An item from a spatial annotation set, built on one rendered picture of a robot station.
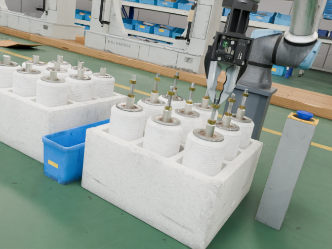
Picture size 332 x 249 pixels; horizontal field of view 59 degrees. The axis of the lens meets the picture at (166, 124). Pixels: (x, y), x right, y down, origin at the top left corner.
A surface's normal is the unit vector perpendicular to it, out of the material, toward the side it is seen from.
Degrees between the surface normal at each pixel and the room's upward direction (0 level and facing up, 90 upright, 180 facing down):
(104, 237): 0
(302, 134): 90
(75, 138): 88
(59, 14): 90
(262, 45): 88
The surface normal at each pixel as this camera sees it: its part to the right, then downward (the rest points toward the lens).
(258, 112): 0.29, 0.35
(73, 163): 0.84, 0.33
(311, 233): 0.17, -0.93
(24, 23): -0.47, 0.21
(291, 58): -0.58, 0.62
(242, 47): -0.11, 0.30
